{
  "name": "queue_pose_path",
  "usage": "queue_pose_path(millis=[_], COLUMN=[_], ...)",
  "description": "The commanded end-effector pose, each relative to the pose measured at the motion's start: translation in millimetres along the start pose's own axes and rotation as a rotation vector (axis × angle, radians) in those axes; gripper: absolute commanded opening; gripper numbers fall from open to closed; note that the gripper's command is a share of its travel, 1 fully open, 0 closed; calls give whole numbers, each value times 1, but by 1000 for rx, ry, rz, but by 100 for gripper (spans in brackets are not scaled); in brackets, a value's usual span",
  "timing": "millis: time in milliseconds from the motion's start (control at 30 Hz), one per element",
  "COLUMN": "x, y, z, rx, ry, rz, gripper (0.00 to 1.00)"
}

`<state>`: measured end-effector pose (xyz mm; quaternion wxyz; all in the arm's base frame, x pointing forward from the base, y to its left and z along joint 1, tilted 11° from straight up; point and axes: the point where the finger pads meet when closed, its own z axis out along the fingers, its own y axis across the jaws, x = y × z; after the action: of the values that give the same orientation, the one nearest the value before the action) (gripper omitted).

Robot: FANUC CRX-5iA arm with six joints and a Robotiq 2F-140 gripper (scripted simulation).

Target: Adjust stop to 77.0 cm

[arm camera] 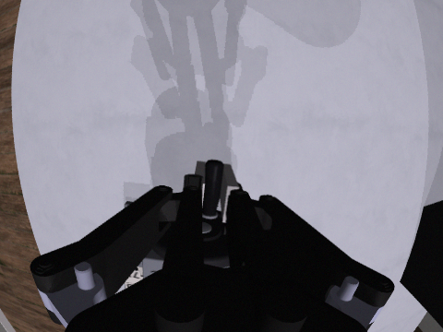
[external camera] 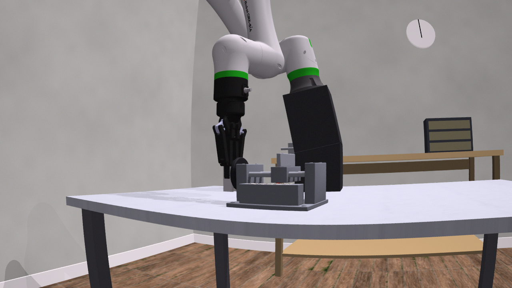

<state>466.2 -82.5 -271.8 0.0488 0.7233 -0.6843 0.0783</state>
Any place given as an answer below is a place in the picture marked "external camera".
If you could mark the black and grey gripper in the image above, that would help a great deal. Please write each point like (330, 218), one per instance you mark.
(229, 136)

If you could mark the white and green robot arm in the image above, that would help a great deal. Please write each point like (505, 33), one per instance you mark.
(252, 48)

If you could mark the grey bench vise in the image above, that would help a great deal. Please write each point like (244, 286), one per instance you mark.
(253, 193)

